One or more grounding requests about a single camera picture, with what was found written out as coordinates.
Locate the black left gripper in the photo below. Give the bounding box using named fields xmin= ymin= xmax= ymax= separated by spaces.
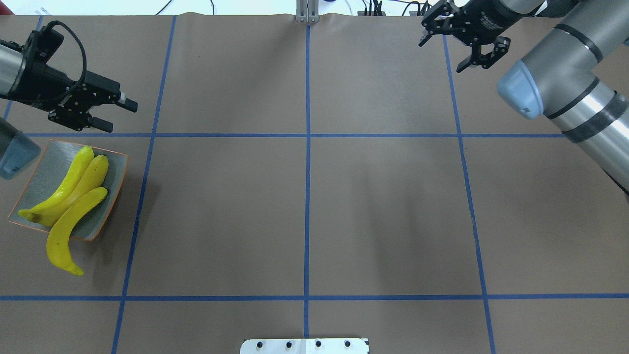
xmin=14 ymin=59 xmax=139 ymax=133

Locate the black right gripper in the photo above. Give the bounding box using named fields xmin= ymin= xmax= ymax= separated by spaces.
xmin=419 ymin=0 xmax=521 ymax=73

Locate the yellow banana front bottom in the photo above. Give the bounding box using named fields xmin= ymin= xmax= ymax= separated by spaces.
xmin=46 ymin=186 xmax=109 ymax=276

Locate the yellow banana curved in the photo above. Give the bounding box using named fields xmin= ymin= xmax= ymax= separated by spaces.
xmin=18 ymin=146 xmax=94 ymax=227

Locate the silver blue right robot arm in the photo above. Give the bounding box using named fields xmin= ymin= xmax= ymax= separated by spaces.
xmin=420 ymin=0 xmax=629 ymax=193

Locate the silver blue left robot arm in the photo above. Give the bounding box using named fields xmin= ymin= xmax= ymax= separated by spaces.
xmin=1 ymin=41 xmax=139 ymax=132

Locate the grey square plate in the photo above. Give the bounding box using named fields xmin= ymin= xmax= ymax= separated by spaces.
xmin=7 ymin=139 xmax=128 ymax=241

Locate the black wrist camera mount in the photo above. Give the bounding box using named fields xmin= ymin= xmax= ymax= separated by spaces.
xmin=23 ymin=27 xmax=64 ymax=63

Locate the black camera cable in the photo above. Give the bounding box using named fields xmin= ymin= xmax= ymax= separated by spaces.
xmin=42 ymin=21 xmax=87 ymax=99

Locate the aluminium frame post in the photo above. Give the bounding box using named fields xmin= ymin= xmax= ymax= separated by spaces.
xmin=295 ymin=0 xmax=320 ymax=25

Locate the white pedestal column base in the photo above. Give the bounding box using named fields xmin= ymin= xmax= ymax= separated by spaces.
xmin=240 ymin=338 xmax=371 ymax=354

